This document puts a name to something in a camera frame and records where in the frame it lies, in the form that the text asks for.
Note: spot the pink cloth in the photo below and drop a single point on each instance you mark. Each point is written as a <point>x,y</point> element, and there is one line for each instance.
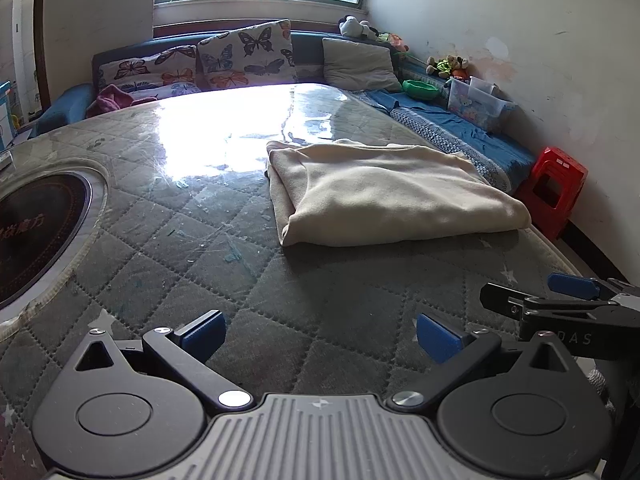
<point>114,100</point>

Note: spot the orange and green toy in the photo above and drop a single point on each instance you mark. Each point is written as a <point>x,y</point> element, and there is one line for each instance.
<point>392,41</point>

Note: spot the wide butterfly print cushion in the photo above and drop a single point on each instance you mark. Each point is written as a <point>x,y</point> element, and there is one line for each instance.
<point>145,72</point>

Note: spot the blue sofa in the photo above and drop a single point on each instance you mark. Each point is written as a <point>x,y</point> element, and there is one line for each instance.
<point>65,105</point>

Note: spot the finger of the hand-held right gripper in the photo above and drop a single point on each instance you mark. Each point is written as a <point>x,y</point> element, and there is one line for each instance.
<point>572,285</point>
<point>502,297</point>

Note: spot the white remote control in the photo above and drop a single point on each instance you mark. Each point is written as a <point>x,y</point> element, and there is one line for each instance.
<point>4,160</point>

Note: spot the panda plush toy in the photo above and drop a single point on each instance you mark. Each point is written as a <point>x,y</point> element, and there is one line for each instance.
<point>352,26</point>

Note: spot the clear plastic storage box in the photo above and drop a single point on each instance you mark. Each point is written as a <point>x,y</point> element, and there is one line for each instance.
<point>477,105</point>

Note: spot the green plastic bowl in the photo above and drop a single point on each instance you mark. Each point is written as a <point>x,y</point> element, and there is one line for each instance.
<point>420,90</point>

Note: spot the red plastic stool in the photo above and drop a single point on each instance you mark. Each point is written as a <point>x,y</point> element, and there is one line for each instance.
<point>560,170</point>

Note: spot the square butterfly print cushion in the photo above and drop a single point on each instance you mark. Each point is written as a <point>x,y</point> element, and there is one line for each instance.
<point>245,55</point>

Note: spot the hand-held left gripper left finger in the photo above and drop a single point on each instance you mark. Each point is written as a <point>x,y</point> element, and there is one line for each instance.
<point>202,336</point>

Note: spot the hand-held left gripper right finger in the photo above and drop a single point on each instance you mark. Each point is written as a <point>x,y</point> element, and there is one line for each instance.
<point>440,338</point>

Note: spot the brown plush toys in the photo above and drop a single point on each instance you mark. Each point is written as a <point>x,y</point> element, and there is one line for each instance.
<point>447,66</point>

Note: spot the cream fleece garment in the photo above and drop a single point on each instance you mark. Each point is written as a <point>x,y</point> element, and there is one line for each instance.
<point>390,190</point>

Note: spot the brown wooden door frame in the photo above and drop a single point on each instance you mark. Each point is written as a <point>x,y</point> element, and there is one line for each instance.
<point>42,35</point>

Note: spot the round black induction cooktop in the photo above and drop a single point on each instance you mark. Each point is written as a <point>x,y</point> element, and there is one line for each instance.
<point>35,230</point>

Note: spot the grey pillow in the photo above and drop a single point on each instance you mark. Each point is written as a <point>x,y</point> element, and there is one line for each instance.
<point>357,62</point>

